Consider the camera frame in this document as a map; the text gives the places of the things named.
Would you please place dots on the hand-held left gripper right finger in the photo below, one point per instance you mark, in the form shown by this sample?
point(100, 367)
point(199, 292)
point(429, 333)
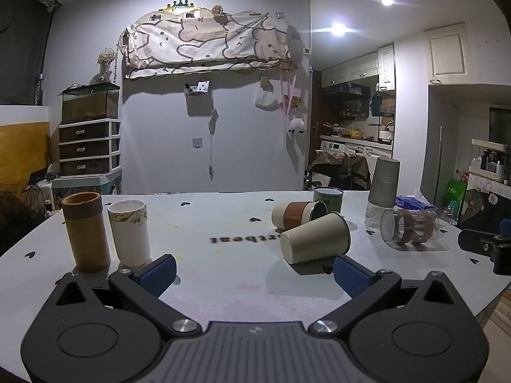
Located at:
point(352, 274)

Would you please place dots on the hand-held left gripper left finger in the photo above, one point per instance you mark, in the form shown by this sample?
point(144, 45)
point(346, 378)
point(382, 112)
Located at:
point(157, 274)

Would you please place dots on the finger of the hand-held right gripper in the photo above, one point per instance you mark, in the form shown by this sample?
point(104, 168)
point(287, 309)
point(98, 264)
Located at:
point(475, 240)

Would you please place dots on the olive green paper cup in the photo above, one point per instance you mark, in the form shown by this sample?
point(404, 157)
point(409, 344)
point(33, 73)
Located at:
point(311, 239)

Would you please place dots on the white cup with printed rim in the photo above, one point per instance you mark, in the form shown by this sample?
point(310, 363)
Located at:
point(128, 235)

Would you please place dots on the clear cup with brown bands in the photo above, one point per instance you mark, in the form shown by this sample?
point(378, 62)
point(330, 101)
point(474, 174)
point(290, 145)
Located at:
point(411, 226)

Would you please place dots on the green printed tin cup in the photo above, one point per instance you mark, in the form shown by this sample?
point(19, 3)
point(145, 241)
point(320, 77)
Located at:
point(328, 201)

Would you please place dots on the tall brown cylinder cup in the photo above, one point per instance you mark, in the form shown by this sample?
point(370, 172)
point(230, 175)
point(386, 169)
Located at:
point(86, 235)

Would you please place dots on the beige cup with brown sleeve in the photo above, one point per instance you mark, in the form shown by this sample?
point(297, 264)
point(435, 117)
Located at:
point(289, 215)

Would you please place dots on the tall grey cup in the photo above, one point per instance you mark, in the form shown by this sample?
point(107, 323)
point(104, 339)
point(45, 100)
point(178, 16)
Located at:
point(383, 191)

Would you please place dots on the dark panel with bear print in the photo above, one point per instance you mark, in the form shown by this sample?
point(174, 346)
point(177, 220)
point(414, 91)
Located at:
point(485, 203)

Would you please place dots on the green bag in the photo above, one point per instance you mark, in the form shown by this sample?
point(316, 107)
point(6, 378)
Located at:
point(456, 191)

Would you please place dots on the blue tissue pack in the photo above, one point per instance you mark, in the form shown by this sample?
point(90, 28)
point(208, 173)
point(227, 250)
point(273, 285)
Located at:
point(411, 202)

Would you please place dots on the white rack with bottles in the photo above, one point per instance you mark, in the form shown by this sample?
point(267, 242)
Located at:
point(489, 161)

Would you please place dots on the white pole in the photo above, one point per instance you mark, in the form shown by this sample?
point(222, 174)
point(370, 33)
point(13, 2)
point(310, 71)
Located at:
point(441, 163)

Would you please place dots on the chair with brown cloth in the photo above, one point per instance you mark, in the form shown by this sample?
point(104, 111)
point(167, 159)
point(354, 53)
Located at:
point(339, 169)

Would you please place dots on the white low cabinet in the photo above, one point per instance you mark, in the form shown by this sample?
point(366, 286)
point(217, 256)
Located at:
point(86, 183)

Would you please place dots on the black screen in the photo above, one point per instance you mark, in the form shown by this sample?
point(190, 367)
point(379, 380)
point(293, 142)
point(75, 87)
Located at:
point(501, 125)

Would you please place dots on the white washing machine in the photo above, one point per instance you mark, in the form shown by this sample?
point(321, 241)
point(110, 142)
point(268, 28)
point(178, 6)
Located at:
point(333, 145)

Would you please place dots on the white drawer unit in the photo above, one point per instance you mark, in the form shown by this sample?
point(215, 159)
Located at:
point(88, 147)

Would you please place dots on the dark furry object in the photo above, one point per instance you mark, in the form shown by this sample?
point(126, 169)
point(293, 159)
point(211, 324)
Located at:
point(18, 219)

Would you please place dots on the white plush toy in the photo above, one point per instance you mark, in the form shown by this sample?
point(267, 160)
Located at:
point(296, 125)

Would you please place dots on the yellow board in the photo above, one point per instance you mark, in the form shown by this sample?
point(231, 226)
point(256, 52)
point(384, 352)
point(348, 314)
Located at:
point(22, 151)

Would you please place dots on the glass fish tank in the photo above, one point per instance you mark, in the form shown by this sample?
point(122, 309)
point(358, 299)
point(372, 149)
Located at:
point(90, 103)

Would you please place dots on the pink ribbons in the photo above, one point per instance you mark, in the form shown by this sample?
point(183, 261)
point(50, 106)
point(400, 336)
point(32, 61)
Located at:
point(286, 95)

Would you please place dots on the white plastic bag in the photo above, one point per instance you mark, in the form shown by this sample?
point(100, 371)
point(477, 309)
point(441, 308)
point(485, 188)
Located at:
point(266, 99)

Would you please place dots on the dried flower bunch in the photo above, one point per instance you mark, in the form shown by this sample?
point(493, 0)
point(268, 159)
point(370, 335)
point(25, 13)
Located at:
point(106, 60)

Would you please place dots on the printed blanket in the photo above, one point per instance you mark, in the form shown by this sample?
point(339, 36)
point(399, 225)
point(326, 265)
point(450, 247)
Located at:
point(207, 42)

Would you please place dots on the ceiling light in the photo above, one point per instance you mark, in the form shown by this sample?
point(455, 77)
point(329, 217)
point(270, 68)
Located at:
point(386, 0)
point(338, 28)

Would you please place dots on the gold crown decoration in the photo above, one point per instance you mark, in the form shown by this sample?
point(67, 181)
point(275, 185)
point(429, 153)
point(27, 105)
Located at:
point(180, 4)

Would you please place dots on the wall socket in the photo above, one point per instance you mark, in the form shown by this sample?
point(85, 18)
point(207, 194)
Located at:
point(197, 143)

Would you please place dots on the white wall cabinet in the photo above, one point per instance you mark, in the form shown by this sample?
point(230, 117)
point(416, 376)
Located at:
point(446, 54)

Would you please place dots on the white kitchen wall cabinets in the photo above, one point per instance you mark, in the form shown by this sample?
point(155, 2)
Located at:
point(359, 70)

